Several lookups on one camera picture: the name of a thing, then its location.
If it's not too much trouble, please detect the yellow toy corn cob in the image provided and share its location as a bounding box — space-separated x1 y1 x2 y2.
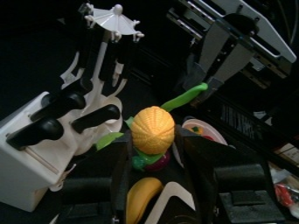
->
129 105 176 156

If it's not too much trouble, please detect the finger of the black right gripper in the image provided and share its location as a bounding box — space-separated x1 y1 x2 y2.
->
190 43 257 107
180 22 231 92

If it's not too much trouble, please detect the black handled toy knife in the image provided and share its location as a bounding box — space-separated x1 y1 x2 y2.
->
40 78 94 106
4 117 65 151
29 91 86 123
69 104 121 135

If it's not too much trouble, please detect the orange toy carrot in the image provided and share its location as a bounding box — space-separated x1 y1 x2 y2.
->
190 125 205 136

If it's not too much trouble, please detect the green toy corn leaf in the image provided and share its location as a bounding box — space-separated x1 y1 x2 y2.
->
160 82 209 113

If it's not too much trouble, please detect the white toy knife block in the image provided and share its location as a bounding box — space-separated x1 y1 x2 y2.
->
0 90 94 214

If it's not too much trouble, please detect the yellow toy banana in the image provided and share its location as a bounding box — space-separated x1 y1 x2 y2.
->
125 177 164 224

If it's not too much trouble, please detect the white round bowl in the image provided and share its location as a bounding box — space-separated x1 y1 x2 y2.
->
181 117 229 147

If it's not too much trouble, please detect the brown cardboard box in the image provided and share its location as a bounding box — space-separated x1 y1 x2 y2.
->
272 142 299 165

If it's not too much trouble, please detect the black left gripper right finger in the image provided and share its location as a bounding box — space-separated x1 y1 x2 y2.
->
172 124 289 224

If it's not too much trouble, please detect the purple toy vegetable green top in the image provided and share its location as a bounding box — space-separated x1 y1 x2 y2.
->
130 147 172 173

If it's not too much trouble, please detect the light green toy leaf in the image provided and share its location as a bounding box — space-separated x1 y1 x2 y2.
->
94 131 125 152

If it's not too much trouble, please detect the red plastic item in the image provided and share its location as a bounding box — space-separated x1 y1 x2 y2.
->
273 183 295 208

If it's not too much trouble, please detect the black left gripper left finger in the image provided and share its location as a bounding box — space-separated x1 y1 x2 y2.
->
53 134 136 224

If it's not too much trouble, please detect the black handled toy utensil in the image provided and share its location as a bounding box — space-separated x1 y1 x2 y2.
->
97 34 117 84
110 36 136 88
60 17 97 90

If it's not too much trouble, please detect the white toy utensil rack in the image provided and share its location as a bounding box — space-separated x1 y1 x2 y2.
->
82 3 145 135

